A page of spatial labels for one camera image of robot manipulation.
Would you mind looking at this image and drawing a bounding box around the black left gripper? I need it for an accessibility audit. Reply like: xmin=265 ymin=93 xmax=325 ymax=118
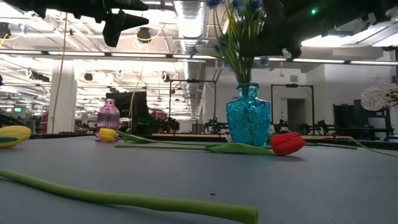
xmin=71 ymin=0 xmax=149 ymax=47

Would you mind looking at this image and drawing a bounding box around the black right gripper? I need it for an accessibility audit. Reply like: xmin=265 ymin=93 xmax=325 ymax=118
xmin=241 ymin=0 xmax=304 ymax=58

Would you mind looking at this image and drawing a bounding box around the blue artificial flower spray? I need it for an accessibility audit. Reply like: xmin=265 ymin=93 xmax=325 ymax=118
xmin=214 ymin=0 xmax=271 ymax=85
xmin=304 ymin=142 xmax=358 ymax=150
xmin=191 ymin=0 xmax=249 ymax=85

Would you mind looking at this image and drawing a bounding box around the red artificial tulip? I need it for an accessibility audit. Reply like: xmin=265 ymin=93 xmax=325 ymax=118
xmin=0 ymin=169 xmax=259 ymax=224
xmin=114 ymin=131 xmax=307 ymax=157

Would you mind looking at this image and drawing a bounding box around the yellow artificial tulip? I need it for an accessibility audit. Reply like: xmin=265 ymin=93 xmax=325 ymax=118
xmin=0 ymin=125 xmax=32 ymax=149
xmin=98 ymin=128 xmax=218 ymax=146

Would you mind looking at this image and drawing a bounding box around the white artificial flower spray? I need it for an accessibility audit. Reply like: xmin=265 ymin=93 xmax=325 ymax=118
xmin=349 ymin=77 xmax=398 ymax=158

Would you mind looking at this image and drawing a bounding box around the teal patterned glass vase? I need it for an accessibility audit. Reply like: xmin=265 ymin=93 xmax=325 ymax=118
xmin=226 ymin=82 xmax=272 ymax=147

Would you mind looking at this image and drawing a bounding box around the pink ribbed glass vase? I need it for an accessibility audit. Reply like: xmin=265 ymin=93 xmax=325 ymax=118
xmin=95 ymin=98 xmax=121 ymax=142

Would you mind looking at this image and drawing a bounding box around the black round ceiling device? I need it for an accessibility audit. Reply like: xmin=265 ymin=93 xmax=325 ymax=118
xmin=136 ymin=27 xmax=152 ymax=44

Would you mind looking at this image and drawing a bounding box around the long ceiling light strip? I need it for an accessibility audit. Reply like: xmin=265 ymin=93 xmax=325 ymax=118
xmin=0 ymin=49 xmax=398 ymax=66

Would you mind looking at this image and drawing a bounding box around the black monitor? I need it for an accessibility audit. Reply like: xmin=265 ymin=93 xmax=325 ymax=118
xmin=105 ymin=91 xmax=149 ymax=134

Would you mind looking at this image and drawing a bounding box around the white square column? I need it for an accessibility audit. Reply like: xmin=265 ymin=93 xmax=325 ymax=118
xmin=47 ymin=60 xmax=78 ymax=134

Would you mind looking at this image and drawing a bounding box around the red bag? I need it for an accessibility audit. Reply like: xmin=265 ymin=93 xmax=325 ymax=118
xmin=151 ymin=111 xmax=169 ymax=123

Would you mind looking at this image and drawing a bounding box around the dark equipment rack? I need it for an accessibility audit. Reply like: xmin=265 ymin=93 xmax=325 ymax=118
xmin=332 ymin=99 xmax=393 ymax=141

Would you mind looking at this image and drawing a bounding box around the black metal frame stand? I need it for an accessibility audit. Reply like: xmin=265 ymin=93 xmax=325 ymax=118
xmin=270 ymin=83 xmax=315 ymax=124

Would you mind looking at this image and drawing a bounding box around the silver ribbed ceiling duct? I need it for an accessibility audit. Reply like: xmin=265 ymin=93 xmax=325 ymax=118
xmin=172 ymin=0 xmax=208 ymax=118

